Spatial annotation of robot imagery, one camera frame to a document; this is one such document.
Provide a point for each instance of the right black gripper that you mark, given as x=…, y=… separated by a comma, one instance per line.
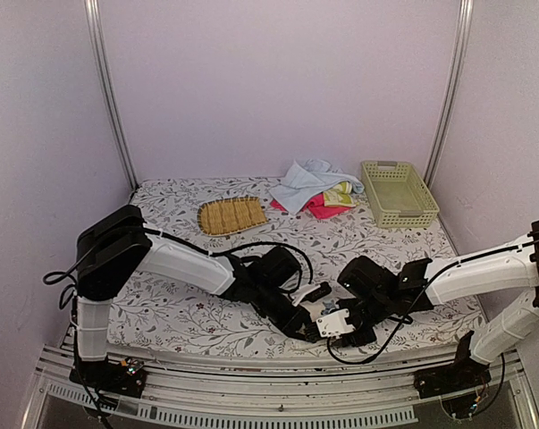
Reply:
x=347, y=340

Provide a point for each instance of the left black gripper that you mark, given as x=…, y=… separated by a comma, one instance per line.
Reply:
x=293, y=323

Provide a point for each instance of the cream towel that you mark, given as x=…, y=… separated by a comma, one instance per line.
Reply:
x=320, y=308

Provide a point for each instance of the light blue towel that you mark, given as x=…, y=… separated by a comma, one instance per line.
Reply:
x=304, y=181

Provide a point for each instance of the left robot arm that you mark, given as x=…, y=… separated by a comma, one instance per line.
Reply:
x=112, y=250

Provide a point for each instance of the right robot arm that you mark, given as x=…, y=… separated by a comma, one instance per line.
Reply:
x=378, y=294

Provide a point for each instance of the floral tablecloth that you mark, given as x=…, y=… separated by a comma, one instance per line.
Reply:
x=152, y=312

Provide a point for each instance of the woven bamboo tray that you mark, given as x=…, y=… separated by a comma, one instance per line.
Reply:
x=230, y=215

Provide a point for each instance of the pink towel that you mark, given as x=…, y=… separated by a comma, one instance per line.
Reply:
x=315, y=206

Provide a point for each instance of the yellow green patterned towel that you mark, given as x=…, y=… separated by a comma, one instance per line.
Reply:
x=339, y=195

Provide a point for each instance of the green plastic basket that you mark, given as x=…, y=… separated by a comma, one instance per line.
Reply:
x=397, y=195

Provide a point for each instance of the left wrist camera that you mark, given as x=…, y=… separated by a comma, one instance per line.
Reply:
x=310, y=293

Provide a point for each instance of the front aluminium rail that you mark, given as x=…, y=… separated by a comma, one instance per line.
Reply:
x=199, y=391

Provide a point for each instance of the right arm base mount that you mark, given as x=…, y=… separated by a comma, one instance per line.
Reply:
x=462, y=373

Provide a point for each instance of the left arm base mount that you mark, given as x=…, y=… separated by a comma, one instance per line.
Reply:
x=127, y=378

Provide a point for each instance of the right aluminium post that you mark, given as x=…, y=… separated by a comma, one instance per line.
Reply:
x=458, y=56

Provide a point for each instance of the aluminium post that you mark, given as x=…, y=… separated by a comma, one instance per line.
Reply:
x=96, y=36
x=458, y=56

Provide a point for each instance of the left aluminium post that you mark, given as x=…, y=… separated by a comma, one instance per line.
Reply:
x=96, y=36

